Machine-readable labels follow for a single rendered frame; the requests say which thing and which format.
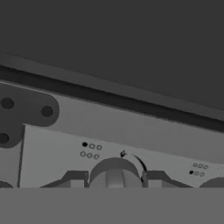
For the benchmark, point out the grey stove knob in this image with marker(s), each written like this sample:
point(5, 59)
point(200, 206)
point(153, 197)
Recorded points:
point(5, 185)
point(214, 183)
point(115, 173)

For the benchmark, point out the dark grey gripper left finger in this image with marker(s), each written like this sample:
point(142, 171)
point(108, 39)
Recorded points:
point(76, 178)

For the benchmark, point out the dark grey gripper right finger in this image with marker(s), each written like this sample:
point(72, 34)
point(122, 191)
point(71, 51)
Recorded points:
point(154, 178)

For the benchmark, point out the grey stove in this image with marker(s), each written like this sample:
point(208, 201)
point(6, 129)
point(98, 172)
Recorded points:
point(116, 128)

